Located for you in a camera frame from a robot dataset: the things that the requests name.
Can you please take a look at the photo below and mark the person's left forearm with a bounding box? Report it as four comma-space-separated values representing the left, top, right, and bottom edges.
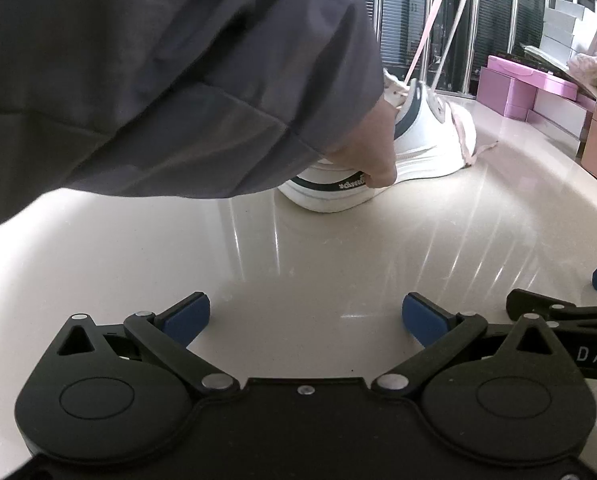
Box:
0, 0, 386, 237

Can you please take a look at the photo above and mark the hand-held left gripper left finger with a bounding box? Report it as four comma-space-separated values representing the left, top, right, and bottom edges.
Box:
56, 291, 240, 396

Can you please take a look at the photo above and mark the white long box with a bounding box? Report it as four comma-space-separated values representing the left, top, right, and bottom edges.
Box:
528, 91, 596, 141

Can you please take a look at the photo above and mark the dark window with blinds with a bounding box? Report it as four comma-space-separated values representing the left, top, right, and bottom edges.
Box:
348, 0, 597, 97

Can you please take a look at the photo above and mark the stack of white boxes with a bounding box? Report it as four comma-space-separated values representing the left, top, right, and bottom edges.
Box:
541, 0, 597, 63

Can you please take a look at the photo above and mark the flat patterned packet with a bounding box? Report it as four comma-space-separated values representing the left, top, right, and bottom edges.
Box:
515, 44, 586, 75

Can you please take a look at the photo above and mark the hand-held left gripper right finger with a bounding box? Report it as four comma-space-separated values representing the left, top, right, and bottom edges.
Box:
371, 292, 574, 395

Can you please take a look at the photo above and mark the pink flat box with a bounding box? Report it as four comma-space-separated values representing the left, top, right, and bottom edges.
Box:
473, 56, 579, 101

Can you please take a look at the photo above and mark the pink square box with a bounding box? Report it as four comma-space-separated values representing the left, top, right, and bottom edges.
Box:
477, 67, 536, 121

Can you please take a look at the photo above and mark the steel window guard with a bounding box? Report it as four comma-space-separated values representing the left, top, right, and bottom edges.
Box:
348, 0, 597, 97

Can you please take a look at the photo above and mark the pink shoelace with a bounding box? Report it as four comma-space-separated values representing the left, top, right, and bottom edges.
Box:
395, 0, 500, 168

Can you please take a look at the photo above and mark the white sneaker shoe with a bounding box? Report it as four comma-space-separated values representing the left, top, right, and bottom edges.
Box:
277, 70, 479, 213

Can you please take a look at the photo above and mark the person's left hand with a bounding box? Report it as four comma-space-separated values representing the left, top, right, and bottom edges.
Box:
323, 92, 399, 188

